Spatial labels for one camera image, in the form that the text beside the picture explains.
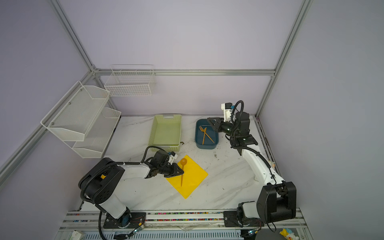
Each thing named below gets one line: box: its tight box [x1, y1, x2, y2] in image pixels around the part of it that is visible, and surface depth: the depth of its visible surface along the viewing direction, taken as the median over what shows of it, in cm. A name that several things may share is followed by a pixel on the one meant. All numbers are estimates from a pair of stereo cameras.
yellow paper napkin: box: [166, 155, 209, 200], surface depth 90 cm
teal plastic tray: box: [195, 119, 219, 150], surface depth 107 cm
